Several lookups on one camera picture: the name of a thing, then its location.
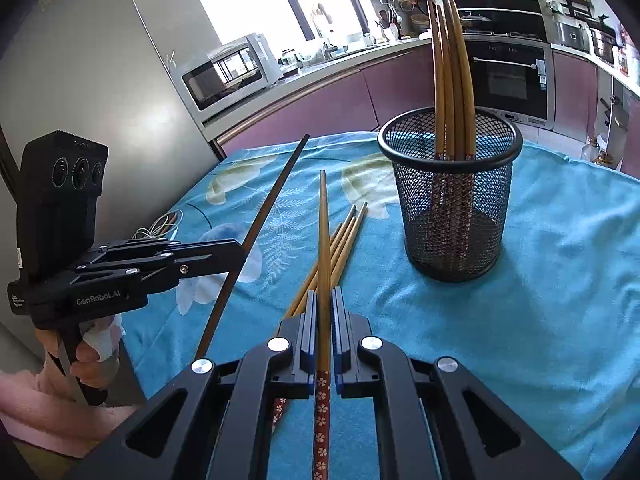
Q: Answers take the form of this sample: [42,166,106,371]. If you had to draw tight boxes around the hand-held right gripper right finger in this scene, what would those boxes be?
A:
[330,286,583,480]

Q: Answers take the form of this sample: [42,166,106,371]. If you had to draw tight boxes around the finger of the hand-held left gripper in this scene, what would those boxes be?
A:
[99,238,242,257]
[75,242,251,294]

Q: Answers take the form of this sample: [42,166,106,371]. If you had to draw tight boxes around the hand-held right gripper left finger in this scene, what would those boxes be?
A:
[65,287,321,480]

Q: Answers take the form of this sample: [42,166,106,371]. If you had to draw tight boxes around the dark brown chopstick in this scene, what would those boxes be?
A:
[194,135,311,361]

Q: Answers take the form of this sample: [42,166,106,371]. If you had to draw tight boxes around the black mesh utensil holder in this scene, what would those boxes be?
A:
[377,106,523,282]

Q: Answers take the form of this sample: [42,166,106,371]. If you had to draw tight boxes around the person's left forearm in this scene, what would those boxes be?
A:
[0,350,138,458]

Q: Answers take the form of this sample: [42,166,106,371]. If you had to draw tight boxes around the person's left hand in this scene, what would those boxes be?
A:
[69,330,121,378]

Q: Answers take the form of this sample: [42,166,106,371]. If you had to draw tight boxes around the white tissue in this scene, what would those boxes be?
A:
[82,316,126,361]

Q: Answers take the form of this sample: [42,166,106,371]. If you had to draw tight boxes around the grey steel refrigerator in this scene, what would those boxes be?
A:
[0,0,223,361]

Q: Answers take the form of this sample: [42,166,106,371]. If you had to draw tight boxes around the blue leaf printed tablecloth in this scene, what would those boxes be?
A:
[120,130,640,480]

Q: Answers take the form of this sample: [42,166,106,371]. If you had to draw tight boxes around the white microwave oven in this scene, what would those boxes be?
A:
[170,32,281,123]

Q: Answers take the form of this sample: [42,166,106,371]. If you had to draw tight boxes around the long pink base cabinets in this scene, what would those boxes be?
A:
[212,42,468,161]

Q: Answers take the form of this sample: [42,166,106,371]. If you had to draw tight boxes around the kitchen window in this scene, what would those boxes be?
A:
[180,0,371,56]

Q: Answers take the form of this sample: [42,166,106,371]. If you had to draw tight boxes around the black built-in oven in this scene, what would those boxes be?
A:
[462,40,553,128]

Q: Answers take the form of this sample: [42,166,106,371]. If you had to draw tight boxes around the plastic oil bottle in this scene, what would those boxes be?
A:
[580,132,621,166]

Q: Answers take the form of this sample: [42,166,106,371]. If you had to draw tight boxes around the short pink base cabinets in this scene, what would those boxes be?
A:
[550,45,640,176]

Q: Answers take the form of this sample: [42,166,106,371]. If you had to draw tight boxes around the black wok with lid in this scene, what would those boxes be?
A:
[460,12,493,31]

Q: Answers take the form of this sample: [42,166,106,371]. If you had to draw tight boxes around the black range hood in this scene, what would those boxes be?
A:
[452,0,543,36]

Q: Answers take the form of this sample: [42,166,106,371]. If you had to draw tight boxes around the silver rice cooker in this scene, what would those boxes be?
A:
[555,20,591,51]

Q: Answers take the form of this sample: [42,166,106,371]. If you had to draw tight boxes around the stainless steel pot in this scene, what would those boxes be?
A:
[590,27,618,63]

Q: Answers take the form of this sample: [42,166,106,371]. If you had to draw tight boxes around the white earphone cable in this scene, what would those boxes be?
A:
[132,210,183,241]

